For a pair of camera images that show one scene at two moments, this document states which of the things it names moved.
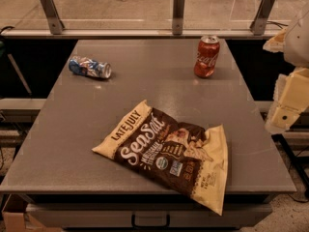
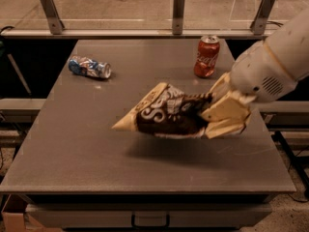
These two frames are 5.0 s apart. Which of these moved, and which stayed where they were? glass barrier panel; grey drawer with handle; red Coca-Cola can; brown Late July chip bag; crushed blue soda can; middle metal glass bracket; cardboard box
Moved: brown Late July chip bag
Stayed: crushed blue soda can; glass barrier panel; cardboard box; red Coca-Cola can; grey drawer with handle; middle metal glass bracket
